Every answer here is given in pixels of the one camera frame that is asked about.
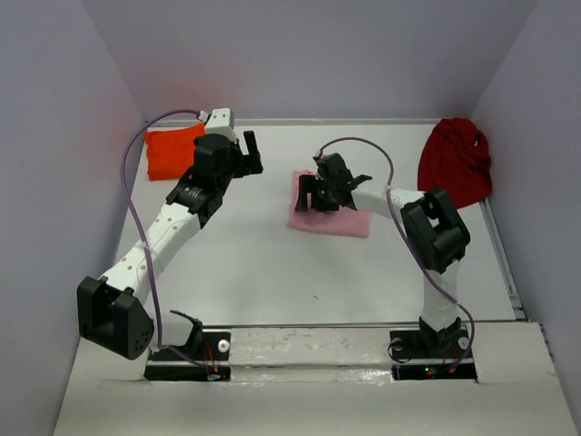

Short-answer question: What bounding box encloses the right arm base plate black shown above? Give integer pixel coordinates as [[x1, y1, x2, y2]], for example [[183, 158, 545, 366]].
[[387, 330, 478, 382]]

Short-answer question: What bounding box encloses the back table rail white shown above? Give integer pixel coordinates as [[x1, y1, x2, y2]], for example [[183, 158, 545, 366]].
[[144, 117, 446, 128]]

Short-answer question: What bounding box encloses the front table rail metal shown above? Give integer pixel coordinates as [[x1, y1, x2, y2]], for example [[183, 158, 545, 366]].
[[203, 320, 419, 330]]

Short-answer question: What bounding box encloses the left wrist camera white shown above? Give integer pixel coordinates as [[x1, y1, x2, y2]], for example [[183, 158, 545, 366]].
[[197, 108, 238, 143]]

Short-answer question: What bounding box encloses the dark red t shirt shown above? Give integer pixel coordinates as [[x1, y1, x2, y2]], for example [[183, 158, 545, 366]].
[[417, 117, 492, 209]]

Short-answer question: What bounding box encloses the orange t shirt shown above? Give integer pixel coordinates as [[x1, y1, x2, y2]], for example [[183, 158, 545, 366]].
[[143, 124, 205, 181]]

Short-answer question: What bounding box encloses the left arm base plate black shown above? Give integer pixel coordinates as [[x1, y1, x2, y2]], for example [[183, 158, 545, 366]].
[[143, 329, 231, 382]]

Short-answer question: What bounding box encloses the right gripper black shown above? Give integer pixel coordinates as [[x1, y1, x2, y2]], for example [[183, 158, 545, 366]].
[[296, 174, 340, 212]]

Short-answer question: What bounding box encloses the pink t shirt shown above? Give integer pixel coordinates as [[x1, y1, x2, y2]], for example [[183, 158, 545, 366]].
[[287, 170, 371, 239]]

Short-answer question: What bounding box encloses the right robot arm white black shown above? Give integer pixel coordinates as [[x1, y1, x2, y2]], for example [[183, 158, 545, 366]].
[[292, 154, 470, 362]]

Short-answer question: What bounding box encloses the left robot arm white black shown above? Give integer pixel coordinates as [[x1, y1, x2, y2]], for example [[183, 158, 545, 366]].
[[76, 131, 263, 361]]

